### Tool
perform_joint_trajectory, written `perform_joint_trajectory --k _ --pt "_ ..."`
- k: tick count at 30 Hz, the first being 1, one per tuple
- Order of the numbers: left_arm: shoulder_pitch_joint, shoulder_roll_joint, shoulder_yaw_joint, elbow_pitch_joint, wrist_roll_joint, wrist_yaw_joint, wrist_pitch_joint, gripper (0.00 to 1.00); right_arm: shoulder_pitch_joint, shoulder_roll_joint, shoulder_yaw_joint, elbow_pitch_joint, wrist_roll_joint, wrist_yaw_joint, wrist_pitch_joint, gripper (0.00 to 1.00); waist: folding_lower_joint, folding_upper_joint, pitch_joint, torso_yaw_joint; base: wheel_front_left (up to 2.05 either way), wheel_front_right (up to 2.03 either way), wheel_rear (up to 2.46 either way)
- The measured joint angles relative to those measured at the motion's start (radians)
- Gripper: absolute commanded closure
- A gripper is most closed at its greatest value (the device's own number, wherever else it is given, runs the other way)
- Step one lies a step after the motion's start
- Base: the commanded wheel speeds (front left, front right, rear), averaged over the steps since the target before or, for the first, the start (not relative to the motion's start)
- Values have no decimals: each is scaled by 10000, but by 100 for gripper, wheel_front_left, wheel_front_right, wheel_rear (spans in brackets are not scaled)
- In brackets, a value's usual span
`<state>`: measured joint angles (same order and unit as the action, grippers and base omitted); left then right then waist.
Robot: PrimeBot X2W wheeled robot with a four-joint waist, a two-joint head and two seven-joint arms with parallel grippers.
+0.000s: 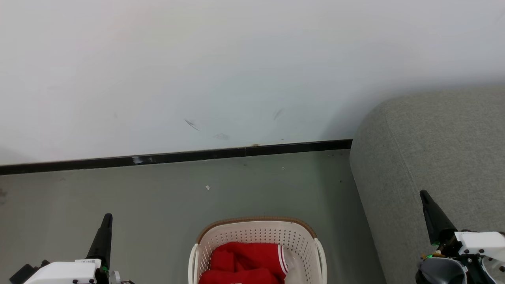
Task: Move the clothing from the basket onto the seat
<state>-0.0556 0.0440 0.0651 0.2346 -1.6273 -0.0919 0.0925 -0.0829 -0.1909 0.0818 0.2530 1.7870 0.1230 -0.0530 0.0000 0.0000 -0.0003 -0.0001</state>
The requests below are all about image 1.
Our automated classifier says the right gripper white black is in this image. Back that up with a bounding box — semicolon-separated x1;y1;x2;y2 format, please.
416;190;505;284

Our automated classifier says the red garment with white stripes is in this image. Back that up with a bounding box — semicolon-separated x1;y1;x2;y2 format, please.
210;242;304;284

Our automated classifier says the white perforated laundry basket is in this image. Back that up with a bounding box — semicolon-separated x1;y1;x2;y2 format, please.
189;216;328;284

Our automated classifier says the grey fabric sofa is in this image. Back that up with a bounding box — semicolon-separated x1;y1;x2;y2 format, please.
350;85;505;284

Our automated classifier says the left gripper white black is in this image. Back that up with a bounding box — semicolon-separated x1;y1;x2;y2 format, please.
10;213;135;284

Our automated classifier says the black baseboard strip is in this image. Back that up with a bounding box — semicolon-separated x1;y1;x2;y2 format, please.
0;139;353;176

